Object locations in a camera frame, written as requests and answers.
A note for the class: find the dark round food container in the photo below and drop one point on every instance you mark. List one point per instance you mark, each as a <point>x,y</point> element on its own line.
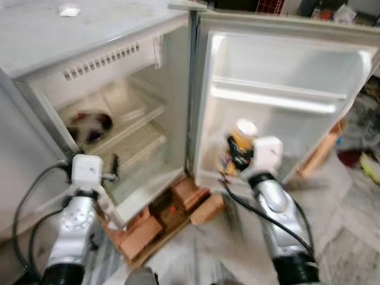
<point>89,126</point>

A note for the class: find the white plastic bag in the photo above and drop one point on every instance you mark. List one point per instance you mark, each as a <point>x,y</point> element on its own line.
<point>344,14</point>

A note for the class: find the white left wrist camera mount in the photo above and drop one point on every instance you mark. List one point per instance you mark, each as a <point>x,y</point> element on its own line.
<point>87,169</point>

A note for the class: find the small black plastic piece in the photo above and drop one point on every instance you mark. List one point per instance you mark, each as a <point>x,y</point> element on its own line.
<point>93,242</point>

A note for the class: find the brown cardboard box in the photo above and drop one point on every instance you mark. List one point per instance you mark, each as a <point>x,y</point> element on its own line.
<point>317,154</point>

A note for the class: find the yellow green plush toy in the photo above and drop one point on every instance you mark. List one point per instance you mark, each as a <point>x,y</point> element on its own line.
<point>371,169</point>

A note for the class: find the yellow bottle with white cap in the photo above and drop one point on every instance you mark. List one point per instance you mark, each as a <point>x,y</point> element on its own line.
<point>246,127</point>

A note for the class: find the small grey white fridge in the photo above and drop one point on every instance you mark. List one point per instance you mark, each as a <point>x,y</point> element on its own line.
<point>35,35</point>

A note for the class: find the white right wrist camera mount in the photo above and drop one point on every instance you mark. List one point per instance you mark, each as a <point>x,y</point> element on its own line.
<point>268,155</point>

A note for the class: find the small white paper piece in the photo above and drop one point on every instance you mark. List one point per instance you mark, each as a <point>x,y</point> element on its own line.
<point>69,10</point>

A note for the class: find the dark red cloth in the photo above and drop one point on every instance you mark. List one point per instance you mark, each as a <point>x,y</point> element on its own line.
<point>349,159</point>

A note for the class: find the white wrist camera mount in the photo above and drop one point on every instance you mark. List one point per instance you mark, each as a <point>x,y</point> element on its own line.
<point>87,169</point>
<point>268,155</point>

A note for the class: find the clear fridge shelf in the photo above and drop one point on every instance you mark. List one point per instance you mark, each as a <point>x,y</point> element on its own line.
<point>139,145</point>
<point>133,107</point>

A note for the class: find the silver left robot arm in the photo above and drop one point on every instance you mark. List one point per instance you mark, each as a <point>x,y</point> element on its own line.
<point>77,219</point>

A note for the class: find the white door shelf rail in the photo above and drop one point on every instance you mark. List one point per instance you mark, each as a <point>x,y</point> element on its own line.
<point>273,100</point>

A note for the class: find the red lattice panel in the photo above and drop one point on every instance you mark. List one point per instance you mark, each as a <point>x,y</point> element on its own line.
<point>270,6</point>

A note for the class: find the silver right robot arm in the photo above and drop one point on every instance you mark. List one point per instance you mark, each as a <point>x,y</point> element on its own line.
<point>273,202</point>

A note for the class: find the grey left robot leg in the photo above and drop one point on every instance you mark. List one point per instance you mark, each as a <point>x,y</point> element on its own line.
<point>141,277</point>

